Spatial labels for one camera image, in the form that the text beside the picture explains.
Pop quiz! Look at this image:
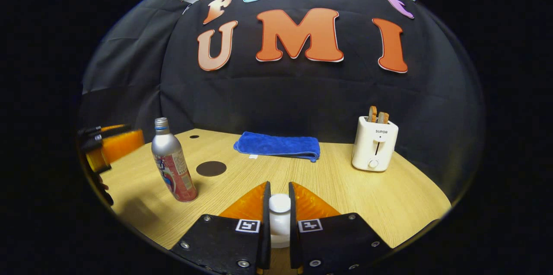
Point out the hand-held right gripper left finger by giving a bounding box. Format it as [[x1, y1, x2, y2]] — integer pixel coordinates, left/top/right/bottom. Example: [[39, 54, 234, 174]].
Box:
[[170, 181, 272, 275]]

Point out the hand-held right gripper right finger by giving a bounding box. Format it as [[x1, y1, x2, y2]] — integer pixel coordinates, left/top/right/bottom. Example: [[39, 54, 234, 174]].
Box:
[[288, 182, 393, 275]]

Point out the white teacup lid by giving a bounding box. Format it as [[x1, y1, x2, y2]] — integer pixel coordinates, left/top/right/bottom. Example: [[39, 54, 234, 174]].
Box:
[[269, 194, 292, 249]]

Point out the silver water bottle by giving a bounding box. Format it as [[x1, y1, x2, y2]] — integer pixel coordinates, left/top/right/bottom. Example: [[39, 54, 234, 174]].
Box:
[[151, 117, 198, 203]]

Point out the dark round coaster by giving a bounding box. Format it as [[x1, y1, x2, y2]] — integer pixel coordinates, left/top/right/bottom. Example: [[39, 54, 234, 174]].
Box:
[[196, 161, 227, 177]]

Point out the blue towel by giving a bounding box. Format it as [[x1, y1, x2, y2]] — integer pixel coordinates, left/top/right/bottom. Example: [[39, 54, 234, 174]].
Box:
[[233, 131, 321, 163]]

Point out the white toaster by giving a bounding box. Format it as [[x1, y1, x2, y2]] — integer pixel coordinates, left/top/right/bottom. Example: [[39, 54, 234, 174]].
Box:
[[351, 116, 399, 172]]

